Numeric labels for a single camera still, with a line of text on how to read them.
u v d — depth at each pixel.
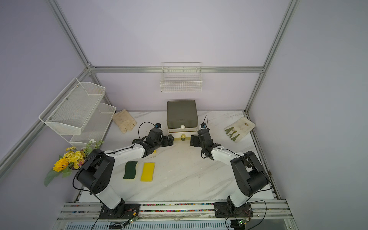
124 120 1.15
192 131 0.97
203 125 0.84
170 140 0.85
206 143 0.72
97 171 0.46
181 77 0.95
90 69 0.91
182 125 0.88
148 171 0.88
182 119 0.88
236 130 1.08
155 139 0.73
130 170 0.85
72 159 0.66
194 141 0.84
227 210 0.73
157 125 0.84
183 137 0.92
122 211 0.69
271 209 0.75
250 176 0.46
